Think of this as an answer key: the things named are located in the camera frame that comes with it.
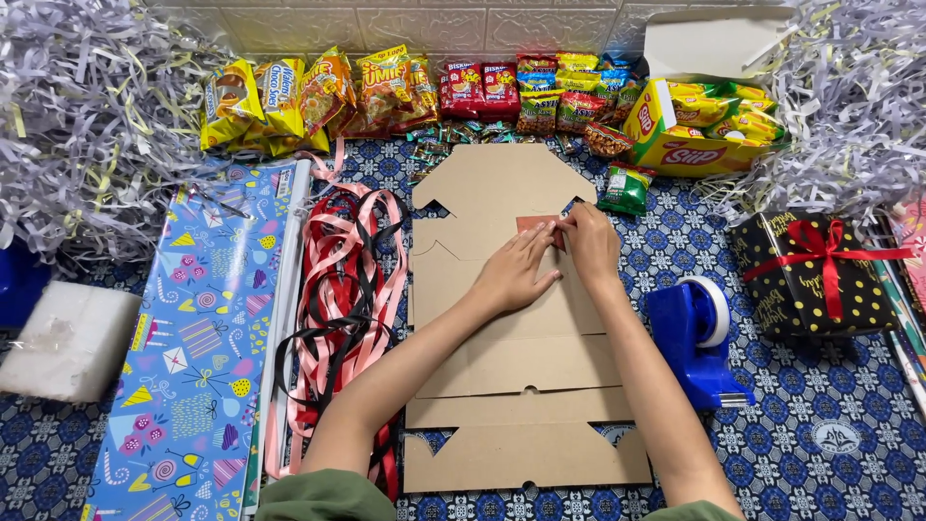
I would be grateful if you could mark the person's right hand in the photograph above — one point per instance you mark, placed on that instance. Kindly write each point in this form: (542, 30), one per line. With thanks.
(597, 246)

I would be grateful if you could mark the person's left hand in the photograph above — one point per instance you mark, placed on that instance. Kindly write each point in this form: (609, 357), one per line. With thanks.
(510, 275)

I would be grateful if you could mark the small reddish brown card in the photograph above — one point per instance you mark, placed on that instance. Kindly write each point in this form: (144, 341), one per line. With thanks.
(527, 223)

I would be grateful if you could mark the brown cardboard box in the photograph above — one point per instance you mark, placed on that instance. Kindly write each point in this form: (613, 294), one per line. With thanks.
(499, 369)

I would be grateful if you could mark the green snack packet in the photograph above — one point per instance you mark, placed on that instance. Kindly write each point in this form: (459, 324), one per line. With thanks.
(626, 189)

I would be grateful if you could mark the orange peanut packet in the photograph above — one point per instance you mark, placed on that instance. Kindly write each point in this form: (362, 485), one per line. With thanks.
(606, 140)

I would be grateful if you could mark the open yellow snack carton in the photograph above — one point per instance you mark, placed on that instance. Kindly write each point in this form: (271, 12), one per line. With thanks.
(680, 155)

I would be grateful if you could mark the blue tape dispenser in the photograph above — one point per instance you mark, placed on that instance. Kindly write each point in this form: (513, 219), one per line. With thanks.
(684, 347)

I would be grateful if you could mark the white tape roll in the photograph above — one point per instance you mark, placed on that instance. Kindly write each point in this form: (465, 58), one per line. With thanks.
(716, 311)

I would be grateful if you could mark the black satin ribbon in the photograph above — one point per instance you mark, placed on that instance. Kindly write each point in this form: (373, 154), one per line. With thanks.
(365, 289)

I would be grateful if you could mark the heap of small wrapped candies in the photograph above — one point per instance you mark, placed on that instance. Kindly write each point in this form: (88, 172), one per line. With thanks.
(448, 137)

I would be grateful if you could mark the pile of colourful snack packets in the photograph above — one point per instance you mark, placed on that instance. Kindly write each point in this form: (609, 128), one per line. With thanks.
(571, 94)

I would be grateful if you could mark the red satin ribbon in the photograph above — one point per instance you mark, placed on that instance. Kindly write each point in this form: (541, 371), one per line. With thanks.
(346, 275)

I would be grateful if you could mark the red biscuit packet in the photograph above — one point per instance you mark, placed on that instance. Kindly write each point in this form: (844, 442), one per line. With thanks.
(461, 90)
(500, 90)

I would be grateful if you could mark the group of yellow-green snack packets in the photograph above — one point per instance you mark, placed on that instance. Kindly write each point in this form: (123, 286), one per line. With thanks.
(723, 112)

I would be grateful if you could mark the pink satin ribbon bundle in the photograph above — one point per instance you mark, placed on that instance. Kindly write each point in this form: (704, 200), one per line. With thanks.
(318, 239)

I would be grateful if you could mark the black gift box gold dots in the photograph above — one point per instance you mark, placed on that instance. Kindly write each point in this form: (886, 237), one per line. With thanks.
(788, 289)

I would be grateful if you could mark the white wrapping paper roll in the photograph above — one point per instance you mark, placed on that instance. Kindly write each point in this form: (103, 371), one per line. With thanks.
(286, 289)

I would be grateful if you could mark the red ribbon bow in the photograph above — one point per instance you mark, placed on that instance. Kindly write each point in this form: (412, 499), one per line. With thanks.
(825, 250)

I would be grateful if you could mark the row of orange noodle snack packets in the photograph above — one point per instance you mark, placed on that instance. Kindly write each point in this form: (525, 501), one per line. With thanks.
(376, 90)

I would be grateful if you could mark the blue patterned floor mat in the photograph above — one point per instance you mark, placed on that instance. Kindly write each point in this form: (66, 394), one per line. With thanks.
(810, 441)

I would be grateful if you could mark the person's green shirt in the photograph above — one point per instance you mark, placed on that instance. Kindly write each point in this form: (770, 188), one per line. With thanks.
(325, 499)

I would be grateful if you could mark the small heap of shredded paper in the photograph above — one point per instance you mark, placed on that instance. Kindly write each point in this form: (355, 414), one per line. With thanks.
(853, 108)

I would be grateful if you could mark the row of yellow chocolate wafer packets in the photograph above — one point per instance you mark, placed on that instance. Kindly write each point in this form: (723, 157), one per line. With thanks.
(253, 105)

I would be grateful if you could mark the bundle of wrapping paper rolls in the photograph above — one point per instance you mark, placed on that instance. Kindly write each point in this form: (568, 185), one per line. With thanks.
(908, 289)

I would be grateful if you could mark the blue patterned wrapping paper sheet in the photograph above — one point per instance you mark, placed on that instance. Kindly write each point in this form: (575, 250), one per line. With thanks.
(192, 347)

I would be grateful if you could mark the white foam block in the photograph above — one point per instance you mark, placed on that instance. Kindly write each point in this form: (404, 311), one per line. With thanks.
(69, 340)

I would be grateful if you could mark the large heap of shredded paper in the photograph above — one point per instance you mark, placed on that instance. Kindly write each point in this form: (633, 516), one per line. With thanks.
(79, 123)

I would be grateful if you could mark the dark blue container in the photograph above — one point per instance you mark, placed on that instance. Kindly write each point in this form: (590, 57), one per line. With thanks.
(20, 286)

